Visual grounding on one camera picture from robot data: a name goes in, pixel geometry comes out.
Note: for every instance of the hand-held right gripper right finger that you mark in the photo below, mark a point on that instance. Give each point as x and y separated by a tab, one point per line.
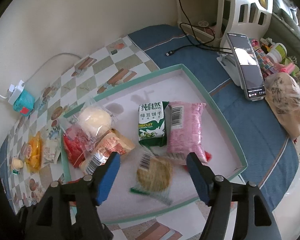
198	177

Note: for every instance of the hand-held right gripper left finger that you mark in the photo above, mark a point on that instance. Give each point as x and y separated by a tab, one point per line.
107	177

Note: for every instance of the small red candy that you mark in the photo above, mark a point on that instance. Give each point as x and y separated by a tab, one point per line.
208	156

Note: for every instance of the beige orange snack packet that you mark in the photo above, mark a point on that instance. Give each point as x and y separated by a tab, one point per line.
110	145

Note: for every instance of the shallow teal cardboard box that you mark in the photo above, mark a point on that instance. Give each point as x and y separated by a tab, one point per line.
216	140

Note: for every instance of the round cracker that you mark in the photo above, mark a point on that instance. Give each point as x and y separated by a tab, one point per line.
153	175

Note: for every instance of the red snack packet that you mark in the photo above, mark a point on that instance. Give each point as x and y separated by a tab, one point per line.
73	147

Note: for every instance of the pink snack packet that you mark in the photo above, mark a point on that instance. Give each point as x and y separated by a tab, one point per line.
186	132

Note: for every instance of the white bun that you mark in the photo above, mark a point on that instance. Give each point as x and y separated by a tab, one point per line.
95	120

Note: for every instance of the green biscuit packet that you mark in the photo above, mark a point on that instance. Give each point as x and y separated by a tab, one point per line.
151	127

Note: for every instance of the small jelly cup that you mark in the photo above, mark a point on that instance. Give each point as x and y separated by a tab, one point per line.
17	164

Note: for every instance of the white snack packet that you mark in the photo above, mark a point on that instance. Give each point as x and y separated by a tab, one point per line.
50	151

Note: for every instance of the yellow snack packet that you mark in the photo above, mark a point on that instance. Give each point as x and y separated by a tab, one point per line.
34	152

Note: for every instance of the small teal box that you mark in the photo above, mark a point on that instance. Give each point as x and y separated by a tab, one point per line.
23	103

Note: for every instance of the smartphone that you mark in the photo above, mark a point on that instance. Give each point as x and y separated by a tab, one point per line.
250	80

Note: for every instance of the white power strip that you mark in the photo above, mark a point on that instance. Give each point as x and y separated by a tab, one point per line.
16	92

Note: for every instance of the translucent plastic bag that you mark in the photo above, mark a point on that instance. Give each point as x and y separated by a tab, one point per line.
285	100

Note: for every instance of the white phone stand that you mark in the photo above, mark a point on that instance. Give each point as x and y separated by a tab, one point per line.
228	65

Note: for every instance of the green white plastic cup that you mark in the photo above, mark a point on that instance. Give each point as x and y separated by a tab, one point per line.
277	50

